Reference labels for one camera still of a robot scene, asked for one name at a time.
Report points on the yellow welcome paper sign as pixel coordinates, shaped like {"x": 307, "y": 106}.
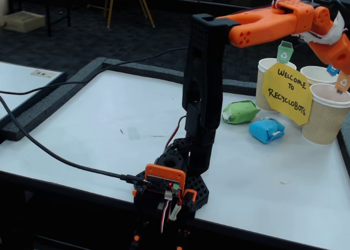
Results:
{"x": 287, "y": 94}

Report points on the orange and black robot arm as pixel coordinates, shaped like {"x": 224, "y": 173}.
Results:
{"x": 202, "y": 83}

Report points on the paper cup with orange tag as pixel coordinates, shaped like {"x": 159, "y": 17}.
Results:
{"x": 322, "y": 121}

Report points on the paper cup with green tag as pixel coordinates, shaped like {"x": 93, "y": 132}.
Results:
{"x": 261, "y": 77}

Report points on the grey foam border strip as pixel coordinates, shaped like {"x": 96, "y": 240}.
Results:
{"x": 136, "y": 66}
{"x": 344, "y": 146}
{"x": 41, "y": 105}

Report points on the black table frame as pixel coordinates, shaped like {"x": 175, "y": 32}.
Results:
{"x": 49, "y": 23}

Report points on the black robot base clamp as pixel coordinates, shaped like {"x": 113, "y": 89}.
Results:
{"x": 197, "y": 187}

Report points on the green paper-wrapped rubbish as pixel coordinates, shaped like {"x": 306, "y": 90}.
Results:
{"x": 239, "y": 111}

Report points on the small paper label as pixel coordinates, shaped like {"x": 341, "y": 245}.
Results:
{"x": 42, "y": 73}

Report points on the orange recycle bin tag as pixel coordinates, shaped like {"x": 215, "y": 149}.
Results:
{"x": 343, "y": 83}

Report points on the black-framed whiteboard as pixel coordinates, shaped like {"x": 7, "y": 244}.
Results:
{"x": 22, "y": 88}

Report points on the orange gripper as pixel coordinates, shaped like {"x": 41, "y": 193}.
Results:
{"x": 339, "y": 59}

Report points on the blue paper-wrapped rubbish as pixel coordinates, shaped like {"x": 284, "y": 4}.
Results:
{"x": 263, "y": 129}

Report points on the green recycle bin tag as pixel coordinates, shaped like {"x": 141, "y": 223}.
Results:
{"x": 285, "y": 53}

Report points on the blue recycle bin tag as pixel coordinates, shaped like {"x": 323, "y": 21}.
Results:
{"x": 332, "y": 70}

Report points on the orange-framed controller board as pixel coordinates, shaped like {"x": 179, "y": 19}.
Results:
{"x": 164, "y": 176}

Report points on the paper cup with blue tag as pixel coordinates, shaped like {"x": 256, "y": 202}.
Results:
{"x": 314, "y": 73}

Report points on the cardboard box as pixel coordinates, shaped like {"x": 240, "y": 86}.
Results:
{"x": 24, "y": 21}

